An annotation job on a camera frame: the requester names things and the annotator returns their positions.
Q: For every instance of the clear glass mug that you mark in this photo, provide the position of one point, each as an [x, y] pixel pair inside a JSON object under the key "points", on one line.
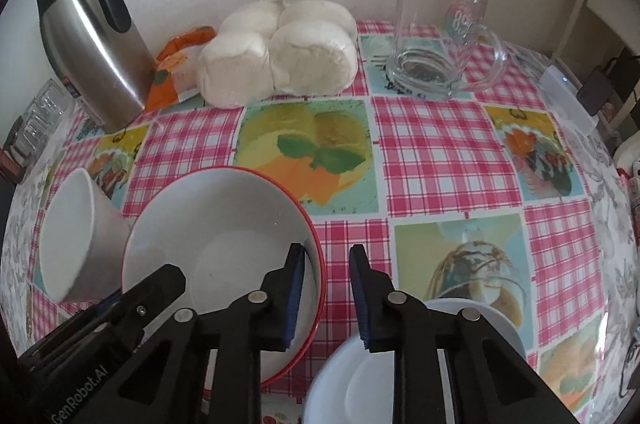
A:
{"points": [[425, 29]]}

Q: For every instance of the small white cup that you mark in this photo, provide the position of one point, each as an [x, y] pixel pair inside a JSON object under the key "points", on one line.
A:
{"points": [[70, 239]]}

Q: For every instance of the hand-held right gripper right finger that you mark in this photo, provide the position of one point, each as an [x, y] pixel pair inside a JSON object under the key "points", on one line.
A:
{"points": [[359, 299]]}

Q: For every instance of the stainless steel thermos jug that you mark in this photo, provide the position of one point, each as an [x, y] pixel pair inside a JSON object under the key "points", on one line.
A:
{"points": [[95, 49]]}

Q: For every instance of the pale blue bowl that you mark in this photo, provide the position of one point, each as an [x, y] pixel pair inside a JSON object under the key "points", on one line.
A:
{"points": [[345, 384]]}

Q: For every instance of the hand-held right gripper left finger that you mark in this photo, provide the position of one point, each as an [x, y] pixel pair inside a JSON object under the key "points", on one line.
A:
{"points": [[297, 294]]}

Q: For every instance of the bag of white steamed buns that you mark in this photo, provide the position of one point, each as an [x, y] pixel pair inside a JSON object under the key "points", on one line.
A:
{"points": [[280, 54]]}

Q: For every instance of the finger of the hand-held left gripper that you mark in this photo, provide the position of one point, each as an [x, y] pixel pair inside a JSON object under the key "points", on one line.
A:
{"points": [[155, 291]]}

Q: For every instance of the strawberry print bowl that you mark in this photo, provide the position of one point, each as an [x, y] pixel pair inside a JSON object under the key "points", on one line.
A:
{"points": [[215, 229]]}

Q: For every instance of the white power strip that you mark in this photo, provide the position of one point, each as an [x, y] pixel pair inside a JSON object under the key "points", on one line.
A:
{"points": [[567, 96]]}

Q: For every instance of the black charger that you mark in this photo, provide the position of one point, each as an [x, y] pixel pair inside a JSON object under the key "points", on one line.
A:
{"points": [[595, 91]]}

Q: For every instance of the orange snack packet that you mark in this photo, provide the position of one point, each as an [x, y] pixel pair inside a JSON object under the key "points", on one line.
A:
{"points": [[165, 89]]}

